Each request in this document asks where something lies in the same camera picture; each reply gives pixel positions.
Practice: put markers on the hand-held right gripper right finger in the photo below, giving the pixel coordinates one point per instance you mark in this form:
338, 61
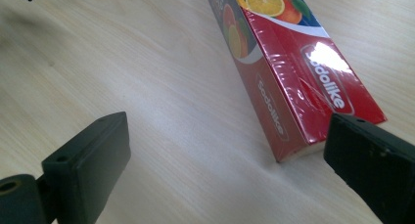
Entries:
375, 162

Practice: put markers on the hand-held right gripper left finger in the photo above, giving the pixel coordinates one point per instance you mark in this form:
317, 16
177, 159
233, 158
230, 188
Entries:
81, 171

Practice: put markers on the red box with fruit print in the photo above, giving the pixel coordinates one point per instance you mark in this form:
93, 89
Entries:
293, 80

